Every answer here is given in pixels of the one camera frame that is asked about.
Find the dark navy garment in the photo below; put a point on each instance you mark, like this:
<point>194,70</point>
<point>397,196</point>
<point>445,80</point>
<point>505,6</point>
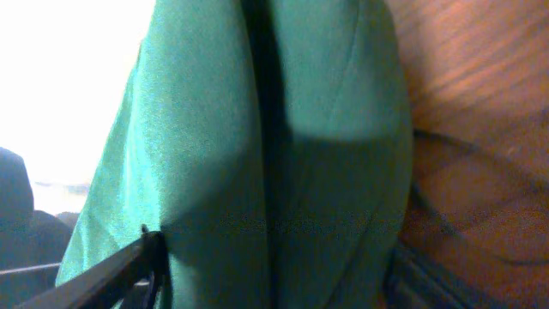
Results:
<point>33,242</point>

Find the dark green garment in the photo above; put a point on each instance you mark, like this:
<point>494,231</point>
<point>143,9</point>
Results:
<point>270,142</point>

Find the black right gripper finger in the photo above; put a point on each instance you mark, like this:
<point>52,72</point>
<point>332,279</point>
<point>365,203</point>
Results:
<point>130,278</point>

